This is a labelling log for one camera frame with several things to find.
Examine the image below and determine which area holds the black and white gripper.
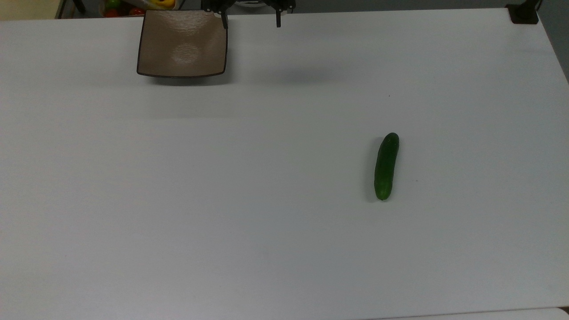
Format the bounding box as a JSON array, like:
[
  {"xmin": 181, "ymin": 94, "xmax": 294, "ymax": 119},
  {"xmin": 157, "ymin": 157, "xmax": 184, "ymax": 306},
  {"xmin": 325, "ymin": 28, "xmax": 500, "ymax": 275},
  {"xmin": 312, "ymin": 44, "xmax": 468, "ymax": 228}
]
[{"xmin": 201, "ymin": 0, "xmax": 297, "ymax": 30}]

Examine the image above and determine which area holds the green cucumber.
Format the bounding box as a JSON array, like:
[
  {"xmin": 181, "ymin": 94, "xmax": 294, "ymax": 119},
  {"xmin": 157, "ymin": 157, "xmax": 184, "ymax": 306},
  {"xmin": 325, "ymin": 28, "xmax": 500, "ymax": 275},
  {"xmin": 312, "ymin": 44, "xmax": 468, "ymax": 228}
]
[{"xmin": 374, "ymin": 132, "xmax": 400, "ymax": 201}]

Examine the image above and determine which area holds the square brown ceramic plate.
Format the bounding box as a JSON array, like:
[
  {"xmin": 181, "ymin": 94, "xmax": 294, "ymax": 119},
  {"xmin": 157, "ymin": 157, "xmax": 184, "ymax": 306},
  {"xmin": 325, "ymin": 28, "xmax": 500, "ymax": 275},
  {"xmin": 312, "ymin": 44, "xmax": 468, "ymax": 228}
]
[{"xmin": 136, "ymin": 9, "xmax": 229, "ymax": 79}]

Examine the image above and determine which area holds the black table clamp mount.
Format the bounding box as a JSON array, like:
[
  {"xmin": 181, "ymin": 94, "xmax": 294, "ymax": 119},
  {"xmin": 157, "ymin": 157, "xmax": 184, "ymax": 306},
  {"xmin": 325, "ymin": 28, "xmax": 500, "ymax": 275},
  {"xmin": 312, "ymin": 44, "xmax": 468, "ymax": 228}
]
[{"xmin": 506, "ymin": 0, "xmax": 542, "ymax": 25}]

